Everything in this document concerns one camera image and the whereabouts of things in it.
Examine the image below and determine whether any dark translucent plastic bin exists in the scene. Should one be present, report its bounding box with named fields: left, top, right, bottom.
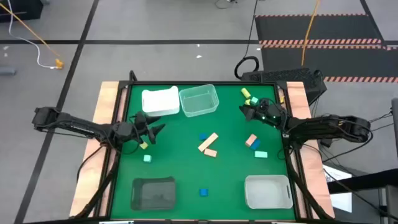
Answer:
left=130, top=176, right=177, bottom=212

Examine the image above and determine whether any black beam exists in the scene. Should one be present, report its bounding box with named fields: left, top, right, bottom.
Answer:
left=327, top=167, right=398, bottom=194

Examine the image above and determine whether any long wooden block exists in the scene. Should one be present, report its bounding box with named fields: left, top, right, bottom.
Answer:
left=197, top=132, right=220, bottom=153

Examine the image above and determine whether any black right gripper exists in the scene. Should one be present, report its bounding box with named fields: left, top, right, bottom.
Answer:
left=238, top=98, right=285, bottom=129

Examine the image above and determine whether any black table frame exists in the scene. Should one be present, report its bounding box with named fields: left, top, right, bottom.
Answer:
left=70, top=70, right=336, bottom=224

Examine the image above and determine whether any white paper sheet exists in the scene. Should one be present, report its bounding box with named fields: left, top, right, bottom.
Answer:
left=322, top=164, right=354, bottom=213

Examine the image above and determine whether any white plastic bin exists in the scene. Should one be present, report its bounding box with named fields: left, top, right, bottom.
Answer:
left=141, top=85, right=181, bottom=118

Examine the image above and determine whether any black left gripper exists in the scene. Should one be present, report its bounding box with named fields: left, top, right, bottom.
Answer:
left=134, top=111, right=166, bottom=145

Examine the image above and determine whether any grey post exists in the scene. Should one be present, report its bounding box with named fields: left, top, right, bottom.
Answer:
left=391, top=97, right=398, bottom=151

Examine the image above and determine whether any green table mat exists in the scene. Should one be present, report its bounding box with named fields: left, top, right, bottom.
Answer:
left=110, top=83, right=296, bottom=220

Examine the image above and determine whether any light grey plastic bin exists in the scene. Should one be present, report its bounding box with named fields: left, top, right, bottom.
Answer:
left=244, top=174, right=294, bottom=210

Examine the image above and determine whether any orange floor cable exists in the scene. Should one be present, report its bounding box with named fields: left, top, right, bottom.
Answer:
left=0, top=2, right=62, bottom=60

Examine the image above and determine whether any black perforated computer case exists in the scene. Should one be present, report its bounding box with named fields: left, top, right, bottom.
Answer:
left=241, top=67, right=328, bottom=106

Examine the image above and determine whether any black hazard-striped floor mat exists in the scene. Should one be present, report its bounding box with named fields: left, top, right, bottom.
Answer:
left=254, top=13, right=398, bottom=83

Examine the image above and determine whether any yellow floor cable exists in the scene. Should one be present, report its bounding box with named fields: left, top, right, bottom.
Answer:
left=300, top=0, right=321, bottom=67

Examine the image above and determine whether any black box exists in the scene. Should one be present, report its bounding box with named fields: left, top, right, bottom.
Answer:
left=0, top=0, right=44, bottom=23

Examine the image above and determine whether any black coiled floor cable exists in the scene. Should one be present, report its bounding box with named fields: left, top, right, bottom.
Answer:
left=233, top=0, right=261, bottom=80

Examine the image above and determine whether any white floor cable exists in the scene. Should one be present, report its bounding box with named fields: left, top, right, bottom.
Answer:
left=6, top=0, right=58, bottom=70

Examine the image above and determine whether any clear plastic bin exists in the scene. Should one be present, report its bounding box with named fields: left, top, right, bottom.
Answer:
left=178, top=83, right=220, bottom=118

